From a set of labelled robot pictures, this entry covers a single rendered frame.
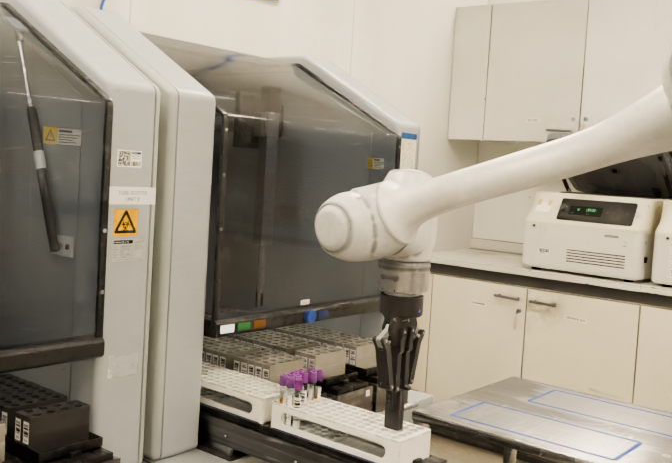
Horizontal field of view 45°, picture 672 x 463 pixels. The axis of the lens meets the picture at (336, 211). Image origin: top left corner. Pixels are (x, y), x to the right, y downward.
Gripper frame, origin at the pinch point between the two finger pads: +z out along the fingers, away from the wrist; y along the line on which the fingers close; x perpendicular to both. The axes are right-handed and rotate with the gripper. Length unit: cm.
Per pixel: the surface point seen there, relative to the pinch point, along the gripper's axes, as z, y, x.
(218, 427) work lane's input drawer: 11.2, 6.7, -36.7
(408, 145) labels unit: -48, -59, -41
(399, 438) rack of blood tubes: 3.7, 3.0, 3.4
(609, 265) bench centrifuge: -6, -229, -48
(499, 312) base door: 22, -229, -98
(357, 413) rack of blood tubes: 3.8, -2.6, -9.9
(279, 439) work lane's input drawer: 9.5, 6.3, -20.8
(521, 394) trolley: 8, -55, -2
